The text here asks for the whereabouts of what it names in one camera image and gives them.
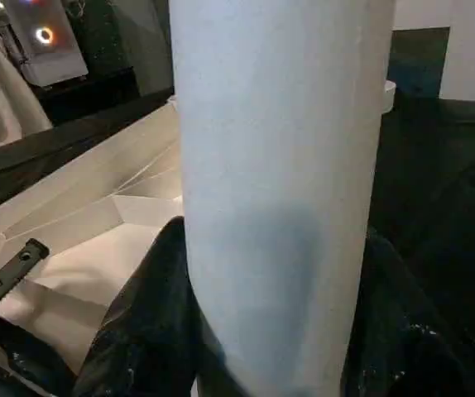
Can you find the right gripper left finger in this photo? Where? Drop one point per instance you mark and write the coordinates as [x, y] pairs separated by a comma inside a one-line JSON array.
[[146, 331]]

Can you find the grey curtain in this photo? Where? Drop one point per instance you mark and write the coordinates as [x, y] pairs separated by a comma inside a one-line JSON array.
[[146, 49]]

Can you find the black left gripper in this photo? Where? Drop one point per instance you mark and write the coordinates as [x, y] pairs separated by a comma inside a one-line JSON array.
[[18, 273]]

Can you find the beige cloth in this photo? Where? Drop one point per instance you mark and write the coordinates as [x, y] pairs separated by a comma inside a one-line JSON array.
[[1, 95]]

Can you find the white plastic table top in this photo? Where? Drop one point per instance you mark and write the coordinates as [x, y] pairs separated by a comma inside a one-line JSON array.
[[97, 256]]

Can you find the white computer case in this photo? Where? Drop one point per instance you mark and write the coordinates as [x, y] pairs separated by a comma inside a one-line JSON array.
[[47, 45]]

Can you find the white plastic table leg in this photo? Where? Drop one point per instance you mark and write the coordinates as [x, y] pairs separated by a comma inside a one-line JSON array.
[[279, 165]]

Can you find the black work mat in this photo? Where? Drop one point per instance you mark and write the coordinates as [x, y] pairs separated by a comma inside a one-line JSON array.
[[448, 186]]

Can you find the dark side cabinet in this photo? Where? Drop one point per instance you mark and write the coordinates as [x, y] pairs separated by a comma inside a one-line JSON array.
[[97, 91]]

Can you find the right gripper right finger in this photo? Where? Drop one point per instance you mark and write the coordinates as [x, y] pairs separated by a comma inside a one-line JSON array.
[[407, 351]]

